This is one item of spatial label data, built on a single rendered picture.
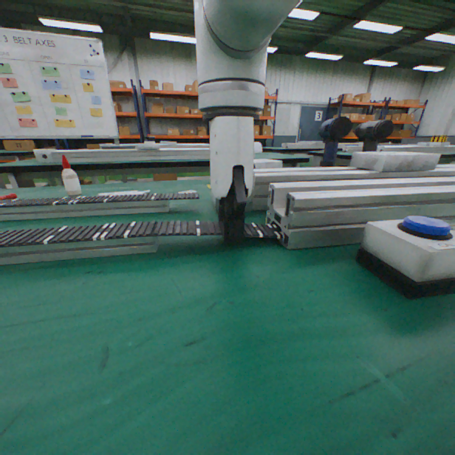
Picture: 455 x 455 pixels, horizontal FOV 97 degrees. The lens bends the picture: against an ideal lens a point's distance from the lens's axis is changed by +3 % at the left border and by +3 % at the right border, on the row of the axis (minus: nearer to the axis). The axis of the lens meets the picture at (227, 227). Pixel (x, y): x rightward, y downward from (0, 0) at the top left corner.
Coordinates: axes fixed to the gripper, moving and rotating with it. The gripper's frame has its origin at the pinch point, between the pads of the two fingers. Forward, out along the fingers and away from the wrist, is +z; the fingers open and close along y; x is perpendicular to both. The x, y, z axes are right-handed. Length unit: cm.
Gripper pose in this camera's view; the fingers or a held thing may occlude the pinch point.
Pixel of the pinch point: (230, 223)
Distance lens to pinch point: 32.8
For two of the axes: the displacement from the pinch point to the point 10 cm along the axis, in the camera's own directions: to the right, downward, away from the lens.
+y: 1.7, 3.9, -9.0
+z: 0.0, 9.2, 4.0
